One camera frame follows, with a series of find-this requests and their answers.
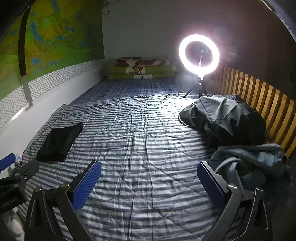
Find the dark grey jacket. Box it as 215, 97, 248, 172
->
178, 95, 266, 146

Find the folded black garment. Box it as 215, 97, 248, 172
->
35, 122, 84, 162

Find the blue-grey crumpled garment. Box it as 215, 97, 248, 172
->
208, 144, 287, 190

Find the blue striped bed sheet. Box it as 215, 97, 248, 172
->
23, 79, 219, 240

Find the green folded blanket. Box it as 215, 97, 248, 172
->
108, 65, 177, 81

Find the red white folded blanket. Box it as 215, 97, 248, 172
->
115, 55, 174, 67

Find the black power cable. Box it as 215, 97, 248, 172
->
21, 94, 186, 163

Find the wooden slatted bed rail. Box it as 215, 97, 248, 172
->
212, 67, 296, 159

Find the black curved strap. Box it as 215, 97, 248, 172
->
18, 6, 34, 107

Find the green map wall poster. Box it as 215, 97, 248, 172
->
0, 0, 105, 102

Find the white ring light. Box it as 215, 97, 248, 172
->
179, 34, 220, 79

